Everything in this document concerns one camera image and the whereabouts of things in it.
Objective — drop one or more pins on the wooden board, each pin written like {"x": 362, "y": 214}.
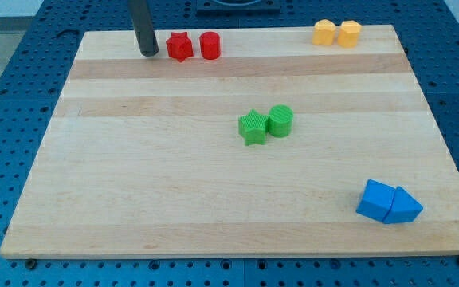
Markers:
{"x": 142, "y": 157}

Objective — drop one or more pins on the green star block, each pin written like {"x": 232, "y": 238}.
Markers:
{"x": 252, "y": 127}

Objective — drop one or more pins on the green cylinder block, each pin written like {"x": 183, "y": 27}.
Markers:
{"x": 280, "y": 120}

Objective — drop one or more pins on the red cylinder block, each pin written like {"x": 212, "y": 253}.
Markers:
{"x": 210, "y": 45}

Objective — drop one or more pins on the red star block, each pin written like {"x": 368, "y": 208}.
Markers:
{"x": 179, "y": 46}

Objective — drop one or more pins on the blue cube block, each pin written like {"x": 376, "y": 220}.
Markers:
{"x": 376, "y": 200}

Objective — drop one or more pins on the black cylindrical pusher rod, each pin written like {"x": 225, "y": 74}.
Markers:
{"x": 143, "y": 26}

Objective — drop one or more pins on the yellow hexagon block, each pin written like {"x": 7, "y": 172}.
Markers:
{"x": 349, "y": 32}

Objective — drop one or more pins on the blue triangle block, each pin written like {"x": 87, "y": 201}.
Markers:
{"x": 405, "y": 208}

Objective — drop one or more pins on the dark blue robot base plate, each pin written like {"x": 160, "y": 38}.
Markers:
{"x": 208, "y": 7}

